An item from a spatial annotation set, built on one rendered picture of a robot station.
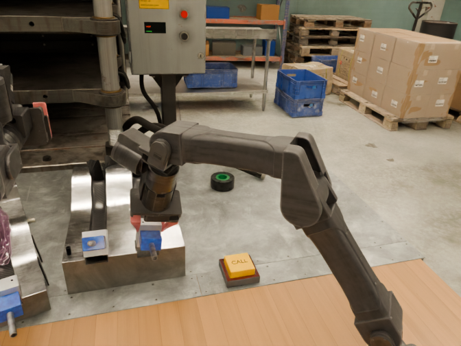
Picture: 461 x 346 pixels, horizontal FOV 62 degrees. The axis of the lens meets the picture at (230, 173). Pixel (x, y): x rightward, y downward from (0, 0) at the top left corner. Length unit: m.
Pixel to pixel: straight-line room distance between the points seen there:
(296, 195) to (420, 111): 4.13
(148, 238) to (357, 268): 0.42
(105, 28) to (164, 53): 0.28
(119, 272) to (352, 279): 0.50
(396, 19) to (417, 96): 4.21
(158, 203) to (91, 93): 0.82
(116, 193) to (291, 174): 0.62
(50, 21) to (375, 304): 1.30
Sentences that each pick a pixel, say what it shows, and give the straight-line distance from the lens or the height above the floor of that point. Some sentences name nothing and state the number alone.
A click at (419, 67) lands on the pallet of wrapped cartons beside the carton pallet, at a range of 4.45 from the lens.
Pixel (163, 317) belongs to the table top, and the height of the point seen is 0.80.
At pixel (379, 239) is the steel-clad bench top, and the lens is 1.16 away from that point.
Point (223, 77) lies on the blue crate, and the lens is 4.59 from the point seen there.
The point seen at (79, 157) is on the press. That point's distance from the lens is 1.59.
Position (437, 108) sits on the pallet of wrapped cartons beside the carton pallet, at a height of 0.25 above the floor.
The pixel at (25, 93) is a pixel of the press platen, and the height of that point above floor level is 1.03.
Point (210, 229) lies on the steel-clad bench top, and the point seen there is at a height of 0.80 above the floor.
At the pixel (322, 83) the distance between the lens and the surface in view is 4.57.
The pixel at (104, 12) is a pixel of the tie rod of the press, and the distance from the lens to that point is 1.43.
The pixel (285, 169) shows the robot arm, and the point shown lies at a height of 1.19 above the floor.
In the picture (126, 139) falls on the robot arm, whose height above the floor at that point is 1.16.
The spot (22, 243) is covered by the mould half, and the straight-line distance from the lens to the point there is 1.00.
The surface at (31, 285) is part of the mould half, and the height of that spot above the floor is 0.86.
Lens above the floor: 1.44
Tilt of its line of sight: 27 degrees down
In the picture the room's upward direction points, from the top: 3 degrees clockwise
